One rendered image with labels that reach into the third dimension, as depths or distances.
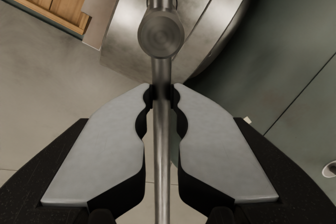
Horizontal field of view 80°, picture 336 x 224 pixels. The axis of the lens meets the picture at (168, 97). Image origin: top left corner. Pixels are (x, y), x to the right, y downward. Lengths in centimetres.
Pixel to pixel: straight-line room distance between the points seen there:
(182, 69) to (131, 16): 9
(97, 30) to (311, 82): 33
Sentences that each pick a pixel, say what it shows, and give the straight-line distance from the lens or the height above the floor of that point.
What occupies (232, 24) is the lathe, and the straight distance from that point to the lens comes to 31.
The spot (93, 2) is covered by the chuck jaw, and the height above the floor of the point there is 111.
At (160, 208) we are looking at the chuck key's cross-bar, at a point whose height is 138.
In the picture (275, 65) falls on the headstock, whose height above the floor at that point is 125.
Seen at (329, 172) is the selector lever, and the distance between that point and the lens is 44.
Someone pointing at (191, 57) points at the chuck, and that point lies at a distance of 26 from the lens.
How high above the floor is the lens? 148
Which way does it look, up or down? 65 degrees down
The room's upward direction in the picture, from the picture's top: 170 degrees clockwise
